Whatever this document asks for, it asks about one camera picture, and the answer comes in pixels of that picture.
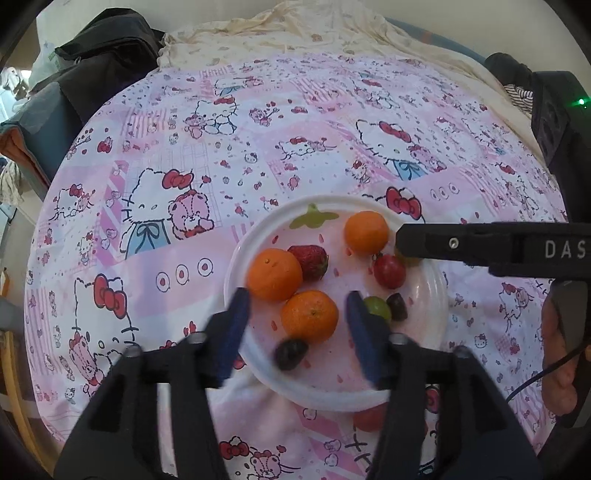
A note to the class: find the large orange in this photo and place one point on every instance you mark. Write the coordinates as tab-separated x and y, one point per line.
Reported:
274	274

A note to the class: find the grey chair with orange cushion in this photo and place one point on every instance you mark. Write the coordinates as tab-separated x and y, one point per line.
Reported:
27	124

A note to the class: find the pink strawberry-print plate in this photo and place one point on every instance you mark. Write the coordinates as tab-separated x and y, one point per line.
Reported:
323	383

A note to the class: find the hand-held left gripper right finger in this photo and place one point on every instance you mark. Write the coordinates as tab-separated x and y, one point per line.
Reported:
362	327

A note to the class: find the striped cloth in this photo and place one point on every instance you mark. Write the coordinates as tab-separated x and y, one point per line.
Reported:
521	99

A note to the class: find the dark clothing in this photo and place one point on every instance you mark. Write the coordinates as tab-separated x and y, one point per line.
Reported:
508	69

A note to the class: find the dark purple grape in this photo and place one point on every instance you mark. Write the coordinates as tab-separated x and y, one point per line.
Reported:
291	354
398	307

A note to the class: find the person's right hand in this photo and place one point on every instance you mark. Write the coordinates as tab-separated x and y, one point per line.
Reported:
556	360

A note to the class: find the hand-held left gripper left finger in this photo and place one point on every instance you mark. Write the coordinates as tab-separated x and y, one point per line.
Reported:
234	323

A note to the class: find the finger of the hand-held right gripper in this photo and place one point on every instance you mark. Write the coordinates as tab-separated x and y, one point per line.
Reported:
461	242

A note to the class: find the white plastic bag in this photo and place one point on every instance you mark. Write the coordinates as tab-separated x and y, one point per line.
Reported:
46	50

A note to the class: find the small orange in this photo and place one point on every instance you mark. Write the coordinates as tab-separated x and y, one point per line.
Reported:
367	232
309	317

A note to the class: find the green grape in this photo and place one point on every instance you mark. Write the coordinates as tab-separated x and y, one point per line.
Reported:
378	308

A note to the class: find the red strawberry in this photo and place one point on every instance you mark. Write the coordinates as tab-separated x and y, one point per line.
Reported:
310	261
408	257

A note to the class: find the wooden furniture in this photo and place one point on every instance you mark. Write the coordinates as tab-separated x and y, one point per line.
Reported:
14	364

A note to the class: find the red cherry tomato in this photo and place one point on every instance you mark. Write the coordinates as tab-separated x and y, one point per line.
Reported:
389	271
369	417

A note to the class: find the dark jacket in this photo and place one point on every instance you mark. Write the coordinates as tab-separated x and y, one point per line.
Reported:
111	55

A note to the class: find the pink cartoon printed blanket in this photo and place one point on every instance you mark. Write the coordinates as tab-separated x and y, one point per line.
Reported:
161	184

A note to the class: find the beige cloth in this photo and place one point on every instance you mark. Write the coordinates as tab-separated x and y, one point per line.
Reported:
10	182

